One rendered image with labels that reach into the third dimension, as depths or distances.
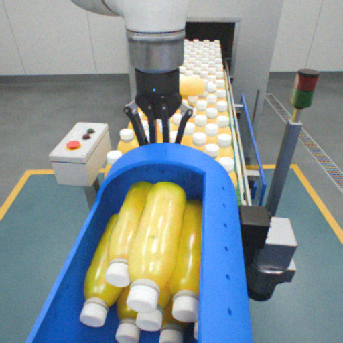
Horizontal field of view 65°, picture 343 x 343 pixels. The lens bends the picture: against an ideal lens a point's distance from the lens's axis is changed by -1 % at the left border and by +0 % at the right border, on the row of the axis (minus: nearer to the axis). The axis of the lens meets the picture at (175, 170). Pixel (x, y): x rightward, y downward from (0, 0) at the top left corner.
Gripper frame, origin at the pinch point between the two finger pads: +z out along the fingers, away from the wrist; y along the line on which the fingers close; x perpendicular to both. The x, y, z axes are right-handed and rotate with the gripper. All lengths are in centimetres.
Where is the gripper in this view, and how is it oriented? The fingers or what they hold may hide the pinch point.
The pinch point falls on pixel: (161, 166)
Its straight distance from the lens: 57.5
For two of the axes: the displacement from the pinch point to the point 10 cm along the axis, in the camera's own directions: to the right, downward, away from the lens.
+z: 0.0, 8.1, 5.9
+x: -1.0, 5.9, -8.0
